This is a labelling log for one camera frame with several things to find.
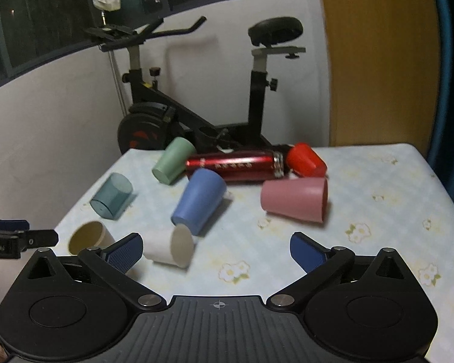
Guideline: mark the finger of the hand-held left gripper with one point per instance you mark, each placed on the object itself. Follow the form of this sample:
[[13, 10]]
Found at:
[[7, 224], [38, 239]]

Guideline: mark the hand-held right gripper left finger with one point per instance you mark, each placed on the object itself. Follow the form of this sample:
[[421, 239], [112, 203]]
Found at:
[[124, 252]]

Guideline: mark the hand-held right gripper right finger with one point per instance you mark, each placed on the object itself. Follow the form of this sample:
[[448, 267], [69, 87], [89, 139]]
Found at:
[[306, 251]]

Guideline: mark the white cup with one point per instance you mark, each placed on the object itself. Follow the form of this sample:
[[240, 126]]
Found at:
[[166, 245]]

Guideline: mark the beige cup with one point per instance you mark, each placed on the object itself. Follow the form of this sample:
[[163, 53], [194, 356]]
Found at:
[[98, 236]]

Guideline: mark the pink cup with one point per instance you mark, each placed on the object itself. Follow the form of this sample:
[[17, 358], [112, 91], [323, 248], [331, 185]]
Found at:
[[293, 198]]

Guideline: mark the translucent teal cup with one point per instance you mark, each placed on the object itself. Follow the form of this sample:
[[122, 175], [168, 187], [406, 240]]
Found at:
[[111, 196]]

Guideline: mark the red cup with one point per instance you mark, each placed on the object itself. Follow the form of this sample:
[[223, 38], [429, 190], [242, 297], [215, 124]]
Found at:
[[304, 160]]

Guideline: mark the blue cup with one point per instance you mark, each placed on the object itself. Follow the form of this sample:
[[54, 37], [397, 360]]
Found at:
[[200, 200]]

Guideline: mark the green cup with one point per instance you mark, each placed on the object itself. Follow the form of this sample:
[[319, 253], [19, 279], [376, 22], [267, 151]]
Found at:
[[173, 160]]

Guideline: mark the floral checked bed sheet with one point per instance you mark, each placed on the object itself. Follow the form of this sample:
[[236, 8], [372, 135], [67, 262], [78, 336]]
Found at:
[[382, 196]]

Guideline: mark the red metal thermos bottle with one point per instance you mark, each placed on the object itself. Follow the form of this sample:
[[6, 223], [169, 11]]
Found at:
[[234, 165]]

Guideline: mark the black exercise bike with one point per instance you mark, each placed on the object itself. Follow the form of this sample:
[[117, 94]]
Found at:
[[255, 109]]

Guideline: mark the thin metal pole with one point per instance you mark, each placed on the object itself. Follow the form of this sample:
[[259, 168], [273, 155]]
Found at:
[[115, 68]]

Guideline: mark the wooden wardrobe panel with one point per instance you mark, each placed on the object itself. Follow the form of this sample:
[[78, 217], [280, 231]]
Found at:
[[378, 56]]

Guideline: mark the dark framed window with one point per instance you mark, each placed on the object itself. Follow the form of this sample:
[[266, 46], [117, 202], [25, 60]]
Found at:
[[60, 11]]

